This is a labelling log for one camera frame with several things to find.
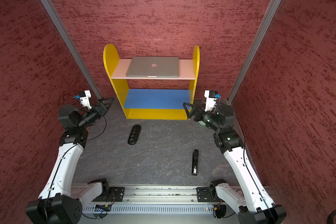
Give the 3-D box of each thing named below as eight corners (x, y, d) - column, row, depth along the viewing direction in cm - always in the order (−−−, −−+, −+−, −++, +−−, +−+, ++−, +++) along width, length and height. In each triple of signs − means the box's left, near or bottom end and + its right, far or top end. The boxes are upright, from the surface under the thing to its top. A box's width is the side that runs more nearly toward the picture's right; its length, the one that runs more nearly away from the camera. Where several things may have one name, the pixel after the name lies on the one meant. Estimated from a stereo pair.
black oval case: (128, 144, 95) (126, 141, 92) (134, 126, 105) (133, 123, 102) (135, 145, 95) (134, 143, 92) (141, 127, 104) (140, 124, 101)
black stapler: (190, 174, 83) (191, 172, 79) (192, 151, 92) (193, 148, 88) (196, 175, 83) (197, 173, 79) (197, 152, 92) (198, 149, 88)
